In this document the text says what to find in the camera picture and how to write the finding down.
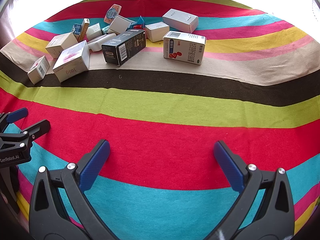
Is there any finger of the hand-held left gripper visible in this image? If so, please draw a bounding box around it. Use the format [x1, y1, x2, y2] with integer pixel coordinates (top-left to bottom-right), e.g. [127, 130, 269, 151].
[0, 119, 51, 153]
[0, 107, 28, 132]

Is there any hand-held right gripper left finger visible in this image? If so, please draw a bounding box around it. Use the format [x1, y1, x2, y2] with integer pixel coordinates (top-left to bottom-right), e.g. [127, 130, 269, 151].
[29, 139, 118, 240]

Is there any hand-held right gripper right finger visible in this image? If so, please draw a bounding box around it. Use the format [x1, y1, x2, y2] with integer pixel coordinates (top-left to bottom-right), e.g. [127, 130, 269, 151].
[205, 141, 295, 240]

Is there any small white barcode box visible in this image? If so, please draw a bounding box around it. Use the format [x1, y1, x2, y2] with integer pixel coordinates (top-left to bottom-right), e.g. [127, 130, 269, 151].
[27, 55, 51, 85]

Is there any white box with pink print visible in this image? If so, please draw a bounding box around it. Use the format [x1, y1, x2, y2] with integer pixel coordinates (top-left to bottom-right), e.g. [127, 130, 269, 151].
[52, 40, 90, 83]

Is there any cream cardboard box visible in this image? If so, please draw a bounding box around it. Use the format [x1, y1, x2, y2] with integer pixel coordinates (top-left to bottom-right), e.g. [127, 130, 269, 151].
[45, 32, 79, 59]

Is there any white plastic piece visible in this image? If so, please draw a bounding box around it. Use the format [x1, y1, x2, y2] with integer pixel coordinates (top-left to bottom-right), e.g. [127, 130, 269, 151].
[87, 33, 118, 52]

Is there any slim yellow box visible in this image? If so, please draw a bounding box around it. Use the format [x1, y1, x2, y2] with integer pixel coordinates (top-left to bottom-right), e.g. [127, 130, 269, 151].
[78, 18, 90, 42]

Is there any black box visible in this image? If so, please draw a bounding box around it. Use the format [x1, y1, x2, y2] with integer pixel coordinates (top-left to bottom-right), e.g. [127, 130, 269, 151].
[101, 29, 147, 67]

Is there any white printed medicine box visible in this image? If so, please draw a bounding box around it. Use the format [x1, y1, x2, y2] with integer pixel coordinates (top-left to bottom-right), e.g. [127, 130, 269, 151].
[163, 31, 207, 66]

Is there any orange and blue packet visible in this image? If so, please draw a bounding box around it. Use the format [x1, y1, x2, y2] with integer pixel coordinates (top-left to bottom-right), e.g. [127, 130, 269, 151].
[104, 4, 122, 24]

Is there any long grey-white box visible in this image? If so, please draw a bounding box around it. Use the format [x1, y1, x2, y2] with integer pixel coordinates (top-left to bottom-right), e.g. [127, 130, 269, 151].
[162, 9, 199, 33]

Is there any striped colourful blanket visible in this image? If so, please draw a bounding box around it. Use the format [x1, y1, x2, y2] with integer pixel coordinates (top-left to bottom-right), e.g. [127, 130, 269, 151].
[0, 0, 320, 240]

